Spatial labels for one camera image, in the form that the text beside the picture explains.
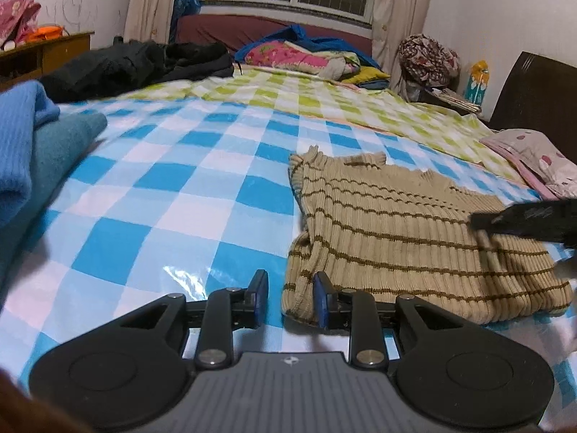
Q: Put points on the dark clothes pile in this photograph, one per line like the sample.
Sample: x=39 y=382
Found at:
x=135 y=67

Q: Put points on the dark wooden headboard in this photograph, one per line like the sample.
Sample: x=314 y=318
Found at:
x=536 y=94

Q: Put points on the orange yellow bottle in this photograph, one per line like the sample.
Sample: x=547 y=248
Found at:
x=478 y=83

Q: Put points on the blue white checkered bed sheet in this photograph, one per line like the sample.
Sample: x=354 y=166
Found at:
x=180 y=198

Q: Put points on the yellow pillow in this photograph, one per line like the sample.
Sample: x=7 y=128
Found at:
x=367 y=75

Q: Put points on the teal knit sweater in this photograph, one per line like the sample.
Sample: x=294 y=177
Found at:
x=58 y=153

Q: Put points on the pink dotted pillow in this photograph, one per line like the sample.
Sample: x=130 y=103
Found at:
x=532 y=153

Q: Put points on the pink floral quilt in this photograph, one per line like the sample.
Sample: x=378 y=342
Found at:
x=293 y=56

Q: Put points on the blue knit sweater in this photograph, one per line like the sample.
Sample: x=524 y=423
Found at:
x=20 y=144

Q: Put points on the pink and blue bedding pile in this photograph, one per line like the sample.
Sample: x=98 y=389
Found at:
x=311 y=38

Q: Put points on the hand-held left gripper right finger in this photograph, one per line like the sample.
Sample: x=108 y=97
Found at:
x=321 y=300

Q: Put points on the orange bag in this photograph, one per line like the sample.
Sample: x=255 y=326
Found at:
x=45 y=33

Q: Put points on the maroon sofa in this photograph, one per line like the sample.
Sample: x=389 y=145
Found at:
x=216 y=29

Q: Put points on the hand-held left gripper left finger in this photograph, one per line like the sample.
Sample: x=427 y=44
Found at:
x=258 y=297

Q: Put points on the brown clothing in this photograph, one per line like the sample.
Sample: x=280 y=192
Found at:
x=27 y=408

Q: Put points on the pink floral cloth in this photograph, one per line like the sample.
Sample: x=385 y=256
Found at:
x=13 y=13

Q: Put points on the floral cloth bundle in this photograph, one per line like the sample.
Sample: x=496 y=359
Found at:
x=428 y=58

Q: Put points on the green white checkered bed sheet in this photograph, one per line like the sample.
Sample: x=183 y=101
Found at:
x=342 y=103

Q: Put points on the beige striped knit sweater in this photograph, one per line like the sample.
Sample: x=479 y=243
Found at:
x=396 y=234

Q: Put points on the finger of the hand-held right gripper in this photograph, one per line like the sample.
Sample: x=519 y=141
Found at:
x=568 y=269
x=532 y=221

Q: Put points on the blue patterned bag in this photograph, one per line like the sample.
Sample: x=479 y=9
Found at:
x=185 y=2

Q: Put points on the stack of papers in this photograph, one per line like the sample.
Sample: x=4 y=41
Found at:
x=455 y=99

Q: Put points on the wooden bedside cabinet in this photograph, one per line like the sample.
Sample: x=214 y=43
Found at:
x=49 y=56

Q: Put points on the beige curtain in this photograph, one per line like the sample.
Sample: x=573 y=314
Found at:
x=148 y=4
x=399 y=18

